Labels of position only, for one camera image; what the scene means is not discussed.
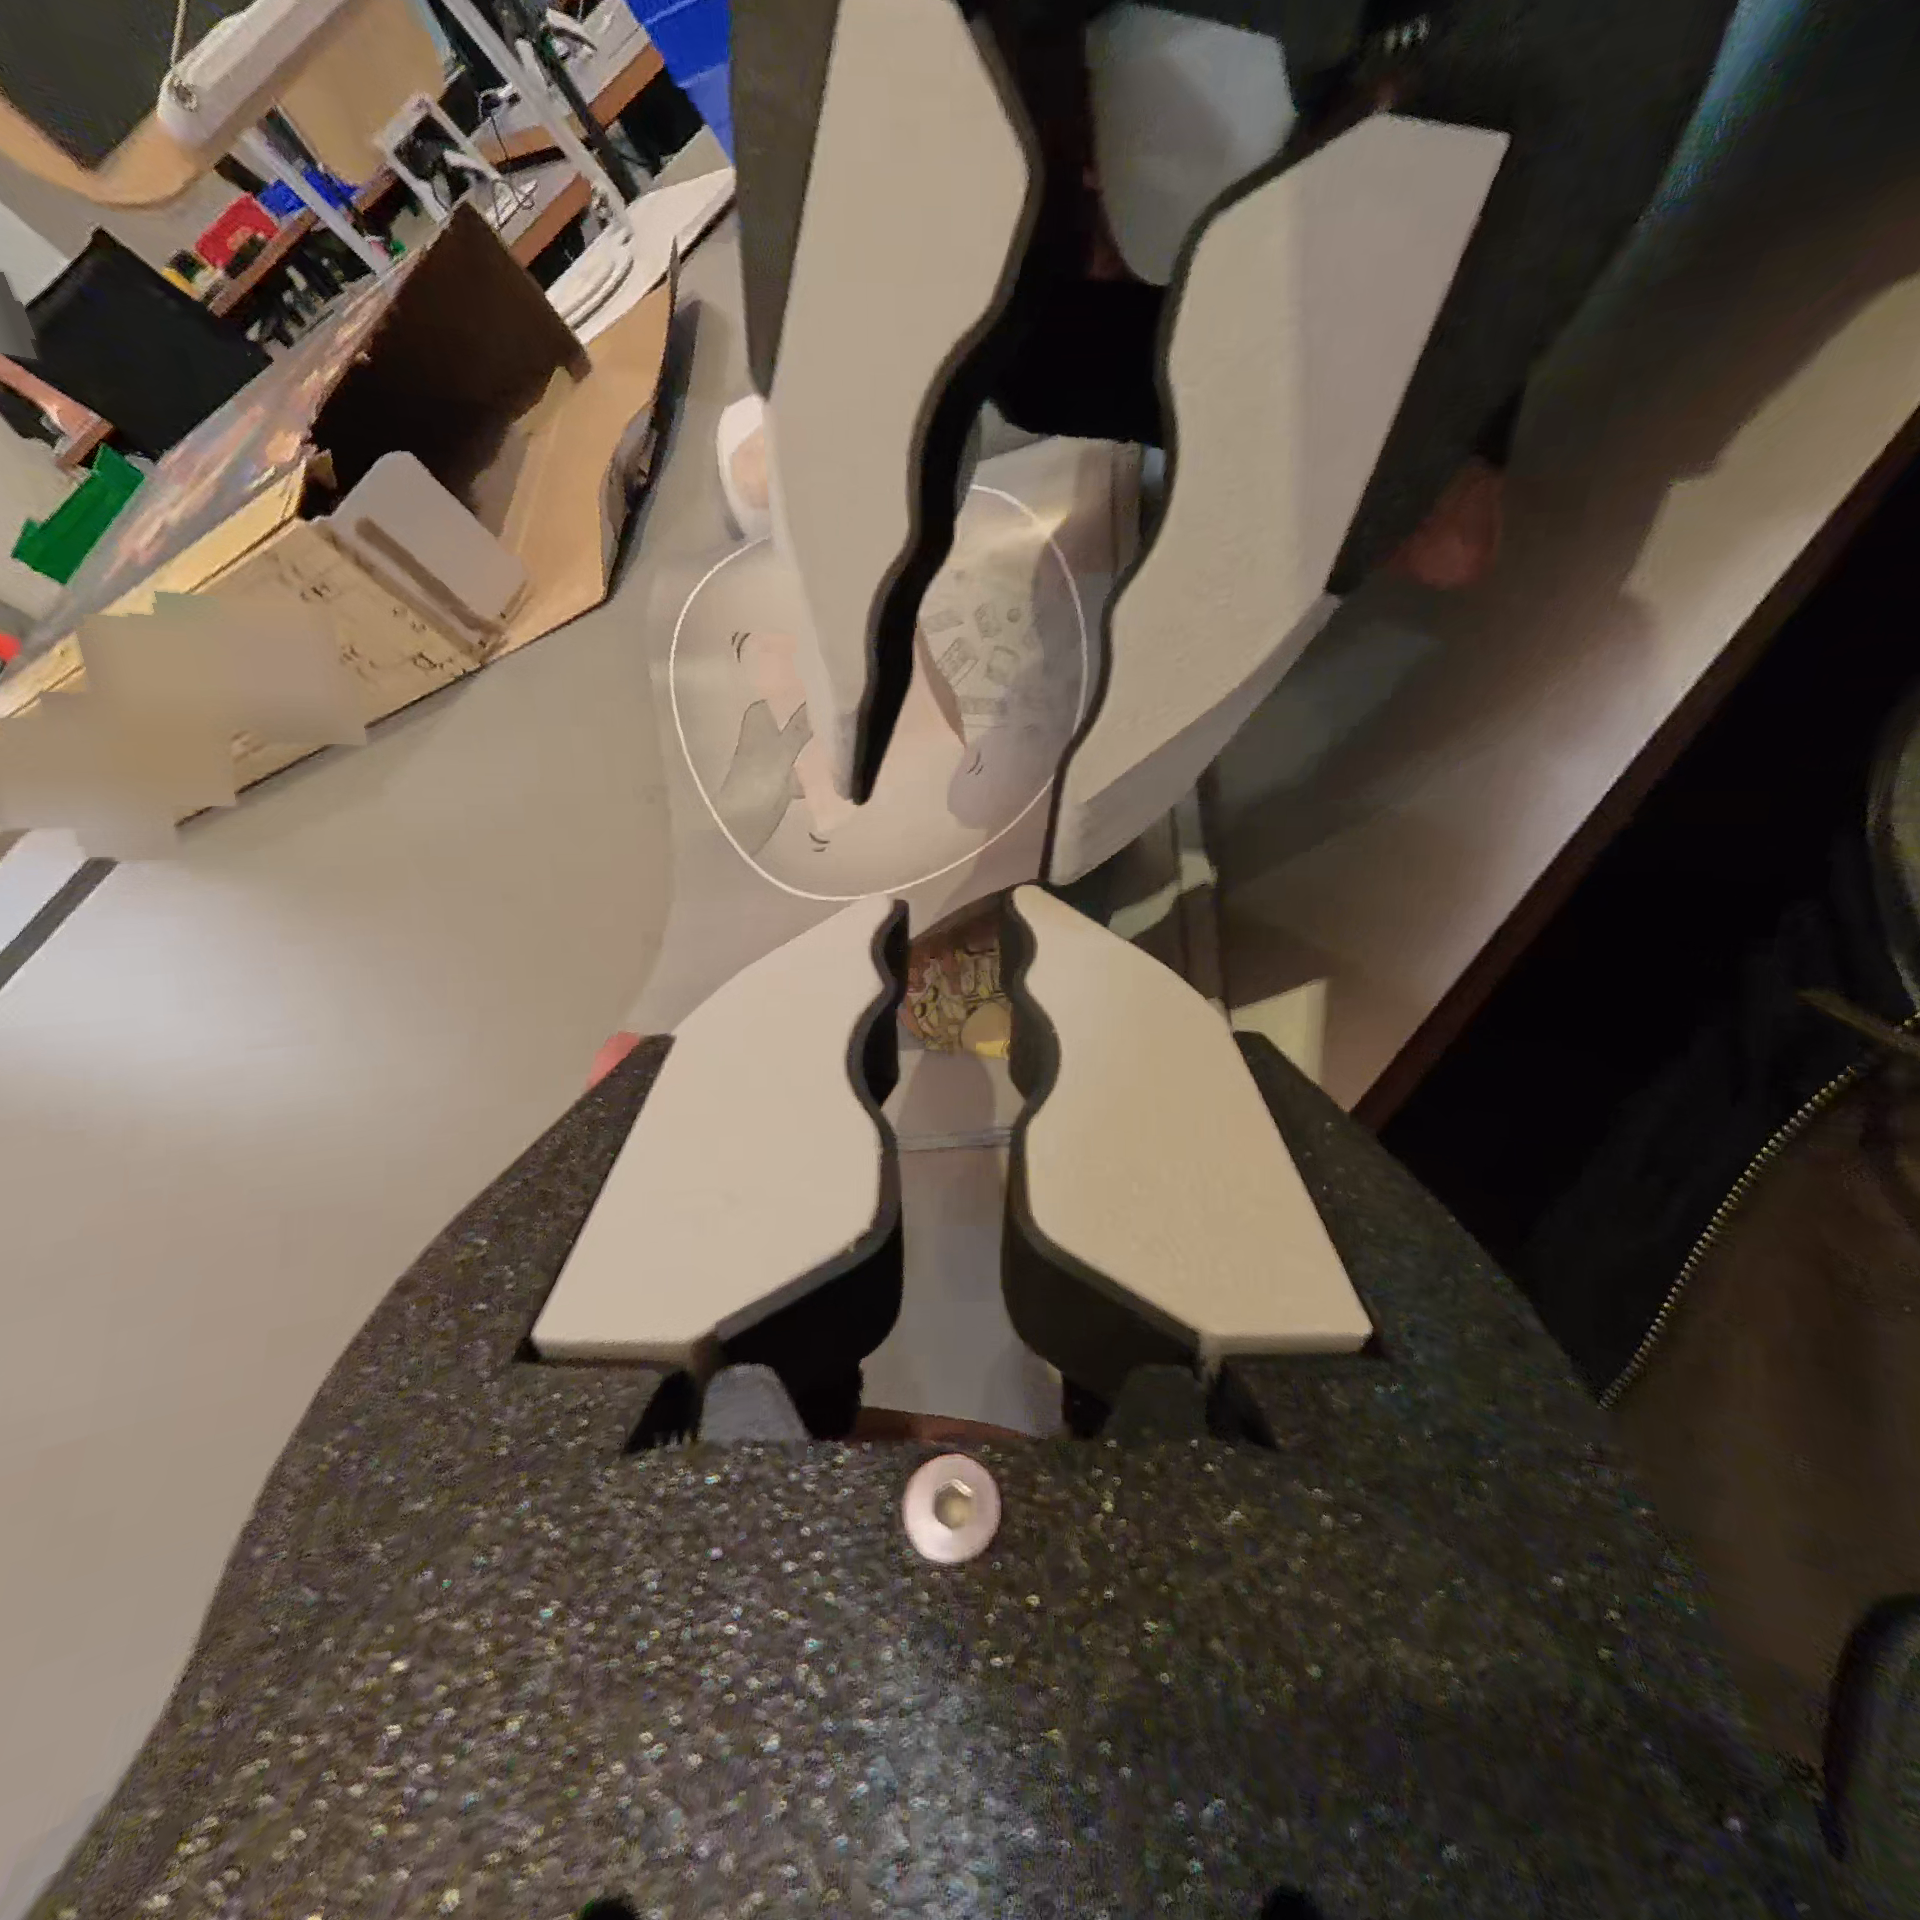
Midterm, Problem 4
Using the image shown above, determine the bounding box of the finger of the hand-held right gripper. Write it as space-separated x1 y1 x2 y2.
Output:
736 0 1049 809
1039 112 1514 888

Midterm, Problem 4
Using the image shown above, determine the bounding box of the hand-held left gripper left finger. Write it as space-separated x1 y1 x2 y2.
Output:
531 892 918 1369

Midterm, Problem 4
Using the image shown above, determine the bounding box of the grey instruction booklet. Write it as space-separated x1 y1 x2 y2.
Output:
878 892 1081 1441

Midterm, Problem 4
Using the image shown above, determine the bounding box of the white base board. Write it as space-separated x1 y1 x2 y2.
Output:
536 164 742 324

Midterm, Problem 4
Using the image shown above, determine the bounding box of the clear plastic bag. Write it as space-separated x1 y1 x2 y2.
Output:
668 478 1098 900

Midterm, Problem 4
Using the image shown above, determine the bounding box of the green storage bin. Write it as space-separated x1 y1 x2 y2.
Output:
18 448 150 589

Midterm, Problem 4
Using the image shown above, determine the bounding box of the cardboard toy box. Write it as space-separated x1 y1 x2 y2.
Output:
0 204 684 849

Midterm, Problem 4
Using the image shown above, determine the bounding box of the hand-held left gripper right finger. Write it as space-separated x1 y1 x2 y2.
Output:
996 879 1378 1378

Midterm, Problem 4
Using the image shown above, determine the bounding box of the black panel with wooden rim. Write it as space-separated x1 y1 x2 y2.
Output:
0 0 457 211

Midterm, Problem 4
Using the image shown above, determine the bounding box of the small white cylinder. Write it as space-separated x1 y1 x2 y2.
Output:
719 392 775 542

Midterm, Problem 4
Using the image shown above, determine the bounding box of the person's right forearm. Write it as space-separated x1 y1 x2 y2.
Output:
1330 0 1920 591

